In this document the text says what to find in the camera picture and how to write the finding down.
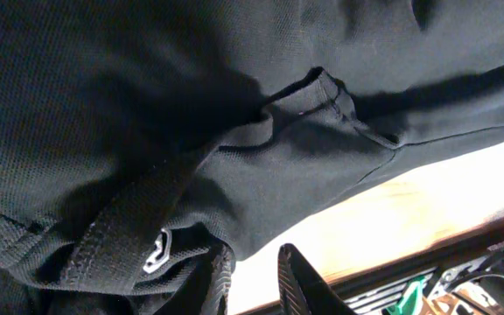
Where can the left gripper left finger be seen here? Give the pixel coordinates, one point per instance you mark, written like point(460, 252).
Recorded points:
point(205, 291)

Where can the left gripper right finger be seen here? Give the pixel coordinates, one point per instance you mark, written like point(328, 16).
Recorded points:
point(302, 290)

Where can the black t-shirt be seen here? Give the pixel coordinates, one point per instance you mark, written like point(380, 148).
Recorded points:
point(136, 135)

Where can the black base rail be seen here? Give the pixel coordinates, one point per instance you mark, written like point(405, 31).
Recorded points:
point(419, 284)

